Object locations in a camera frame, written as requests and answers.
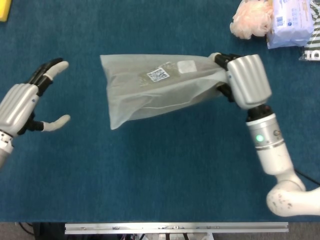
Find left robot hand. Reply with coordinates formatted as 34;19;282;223
0;57;72;138

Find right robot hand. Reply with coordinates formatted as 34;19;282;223
208;52;273;111

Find translucent plastic bag package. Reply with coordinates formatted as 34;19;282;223
99;53;230;131

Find pink bath loofah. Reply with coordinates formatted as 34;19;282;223
229;0;275;40

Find white tissue pack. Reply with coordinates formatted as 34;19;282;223
266;0;315;50

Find black white striped package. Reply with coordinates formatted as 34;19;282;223
298;0;320;63

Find yellow sponge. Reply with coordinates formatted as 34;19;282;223
0;0;12;23

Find black cables under table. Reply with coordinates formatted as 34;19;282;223
15;222;36;236

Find aluminium frame rail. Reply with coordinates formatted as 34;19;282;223
64;222;289;235

